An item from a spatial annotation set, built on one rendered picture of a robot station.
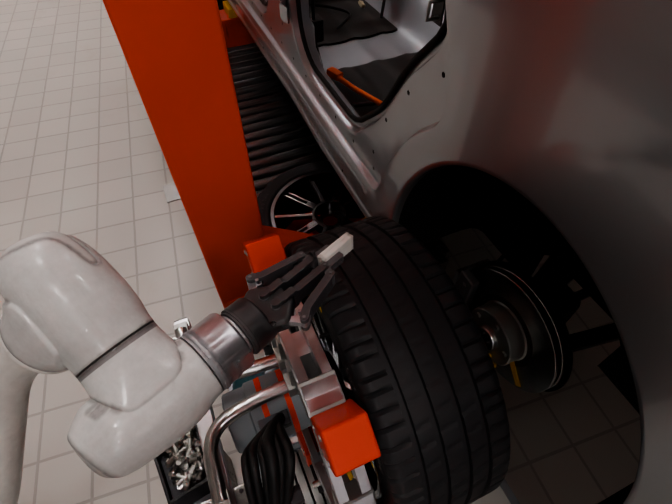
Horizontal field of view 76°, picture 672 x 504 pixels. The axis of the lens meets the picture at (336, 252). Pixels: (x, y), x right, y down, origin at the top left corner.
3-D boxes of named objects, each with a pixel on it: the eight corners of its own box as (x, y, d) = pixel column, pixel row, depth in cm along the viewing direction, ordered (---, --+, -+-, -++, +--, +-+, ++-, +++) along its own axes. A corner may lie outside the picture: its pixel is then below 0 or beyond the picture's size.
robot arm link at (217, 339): (231, 402, 56) (265, 370, 59) (213, 366, 49) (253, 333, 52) (190, 362, 60) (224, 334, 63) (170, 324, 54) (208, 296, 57)
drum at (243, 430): (333, 424, 99) (333, 403, 88) (243, 465, 93) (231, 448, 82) (311, 371, 107) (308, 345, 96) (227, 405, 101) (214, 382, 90)
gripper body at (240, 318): (223, 334, 62) (270, 295, 67) (261, 368, 58) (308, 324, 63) (209, 302, 57) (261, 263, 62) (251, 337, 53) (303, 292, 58)
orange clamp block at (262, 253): (292, 274, 90) (279, 233, 89) (256, 286, 88) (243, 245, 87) (287, 270, 97) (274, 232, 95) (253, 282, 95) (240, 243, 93)
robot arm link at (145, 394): (236, 397, 51) (165, 310, 50) (114, 510, 43) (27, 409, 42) (217, 395, 60) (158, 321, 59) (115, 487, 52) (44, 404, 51)
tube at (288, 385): (327, 467, 75) (326, 452, 67) (218, 519, 70) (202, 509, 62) (292, 378, 85) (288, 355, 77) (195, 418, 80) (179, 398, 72)
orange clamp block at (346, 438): (365, 436, 71) (383, 456, 62) (321, 457, 69) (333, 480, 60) (351, 396, 71) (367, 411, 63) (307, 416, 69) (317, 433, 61)
